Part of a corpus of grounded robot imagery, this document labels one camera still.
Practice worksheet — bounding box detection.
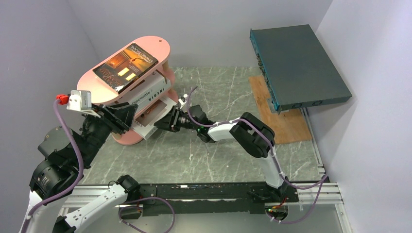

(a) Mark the pink three-tier shelf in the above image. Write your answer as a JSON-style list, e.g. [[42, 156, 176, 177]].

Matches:
[[77, 36, 178, 145]]

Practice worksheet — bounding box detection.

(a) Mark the white fashion cover magazine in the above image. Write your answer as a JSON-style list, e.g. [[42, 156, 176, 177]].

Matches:
[[132, 97, 177, 140]]

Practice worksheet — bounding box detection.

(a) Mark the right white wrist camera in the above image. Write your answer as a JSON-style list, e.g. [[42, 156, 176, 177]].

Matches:
[[177, 94, 189, 112]]

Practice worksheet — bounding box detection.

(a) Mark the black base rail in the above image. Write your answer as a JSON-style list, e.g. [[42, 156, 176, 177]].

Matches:
[[123, 182, 299, 216]]

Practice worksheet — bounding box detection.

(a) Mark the white Decorate Furniture book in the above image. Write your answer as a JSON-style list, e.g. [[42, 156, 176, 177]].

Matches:
[[118, 71, 165, 104]]

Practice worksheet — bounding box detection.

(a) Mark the dark teal flat box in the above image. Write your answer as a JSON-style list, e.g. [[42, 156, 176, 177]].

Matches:
[[249, 24, 352, 113]]

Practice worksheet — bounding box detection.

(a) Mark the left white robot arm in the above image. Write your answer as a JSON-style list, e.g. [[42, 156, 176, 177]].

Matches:
[[20, 103, 140, 233]]

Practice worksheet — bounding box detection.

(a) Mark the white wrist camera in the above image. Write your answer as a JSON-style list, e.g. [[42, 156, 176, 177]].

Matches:
[[56, 90, 101, 118], [177, 94, 189, 112]]

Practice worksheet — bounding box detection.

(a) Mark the brown wooden board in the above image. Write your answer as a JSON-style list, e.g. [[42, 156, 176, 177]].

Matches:
[[248, 76, 312, 144]]

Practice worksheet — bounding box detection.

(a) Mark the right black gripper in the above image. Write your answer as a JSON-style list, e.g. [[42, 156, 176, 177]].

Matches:
[[154, 106, 200, 133]]

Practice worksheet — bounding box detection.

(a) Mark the dark orange Edward Tulane novel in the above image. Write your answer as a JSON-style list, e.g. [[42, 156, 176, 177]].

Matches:
[[93, 43, 158, 93]]

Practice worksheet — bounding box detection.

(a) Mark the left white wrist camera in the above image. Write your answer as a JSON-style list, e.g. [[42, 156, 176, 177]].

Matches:
[[56, 90, 101, 118]]

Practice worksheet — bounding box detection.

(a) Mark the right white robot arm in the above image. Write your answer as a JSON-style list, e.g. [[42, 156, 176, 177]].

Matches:
[[154, 105, 298, 202]]

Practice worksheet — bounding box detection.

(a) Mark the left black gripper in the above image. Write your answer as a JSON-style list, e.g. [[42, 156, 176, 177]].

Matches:
[[77, 101, 139, 166]]

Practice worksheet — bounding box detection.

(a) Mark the white Insoia travel book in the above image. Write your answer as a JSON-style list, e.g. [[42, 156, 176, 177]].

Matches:
[[129, 79, 172, 110]]

